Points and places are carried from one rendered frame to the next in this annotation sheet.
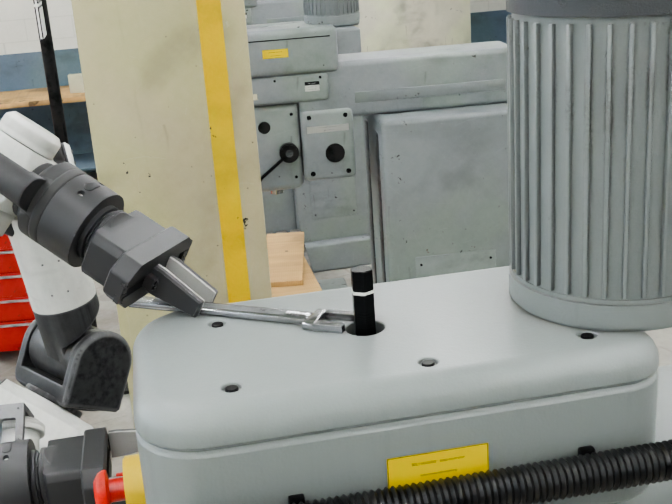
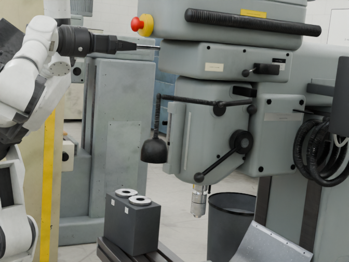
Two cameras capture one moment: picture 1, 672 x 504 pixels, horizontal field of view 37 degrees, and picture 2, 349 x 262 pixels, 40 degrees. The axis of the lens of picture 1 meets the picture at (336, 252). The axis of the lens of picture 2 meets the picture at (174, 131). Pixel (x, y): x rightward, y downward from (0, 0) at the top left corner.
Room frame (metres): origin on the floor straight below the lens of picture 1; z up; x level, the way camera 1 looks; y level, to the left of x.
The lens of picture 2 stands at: (-0.44, 0.57, 1.71)
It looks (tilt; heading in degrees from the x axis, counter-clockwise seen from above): 10 degrees down; 339
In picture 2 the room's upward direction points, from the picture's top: 5 degrees clockwise
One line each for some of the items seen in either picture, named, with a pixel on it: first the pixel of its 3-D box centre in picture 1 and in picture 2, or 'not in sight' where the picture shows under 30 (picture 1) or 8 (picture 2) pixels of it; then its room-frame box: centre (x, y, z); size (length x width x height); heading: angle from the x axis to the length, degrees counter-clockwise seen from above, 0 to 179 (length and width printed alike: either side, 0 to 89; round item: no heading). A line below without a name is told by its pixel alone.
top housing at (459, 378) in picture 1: (384, 400); (221, 15); (0.88, -0.04, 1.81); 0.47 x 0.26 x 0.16; 100
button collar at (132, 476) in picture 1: (137, 486); (145, 25); (0.83, 0.20, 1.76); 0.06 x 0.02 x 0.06; 10
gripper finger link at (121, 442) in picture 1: (135, 438); not in sight; (1.04, 0.25, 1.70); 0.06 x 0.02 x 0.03; 100
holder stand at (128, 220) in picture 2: not in sight; (131, 219); (1.30, 0.07, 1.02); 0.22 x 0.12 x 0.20; 19
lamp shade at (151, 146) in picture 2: not in sight; (154, 148); (0.73, 0.18, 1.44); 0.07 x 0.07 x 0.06
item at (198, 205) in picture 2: not in sight; (198, 204); (0.87, -0.02, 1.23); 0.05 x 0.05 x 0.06
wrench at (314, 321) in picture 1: (236, 310); not in sight; (0.93, 0.10, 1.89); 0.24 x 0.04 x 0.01; 66
